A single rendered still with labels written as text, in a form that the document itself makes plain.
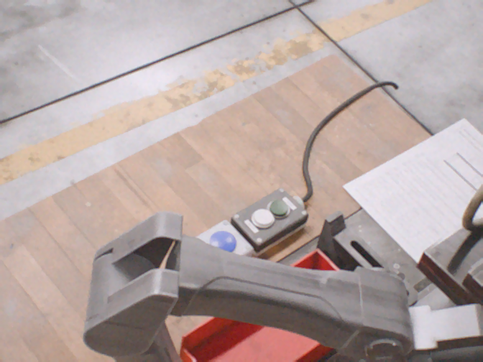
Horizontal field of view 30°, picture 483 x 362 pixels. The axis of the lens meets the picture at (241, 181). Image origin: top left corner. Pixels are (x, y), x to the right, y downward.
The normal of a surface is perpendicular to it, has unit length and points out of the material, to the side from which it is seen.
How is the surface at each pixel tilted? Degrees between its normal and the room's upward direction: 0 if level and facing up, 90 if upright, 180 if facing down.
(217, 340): 0
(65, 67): 0
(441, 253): 0
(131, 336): 90
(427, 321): 23
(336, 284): 14
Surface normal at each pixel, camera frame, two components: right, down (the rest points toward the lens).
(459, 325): -0.27, -0.62
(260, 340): 0.12, -0.64
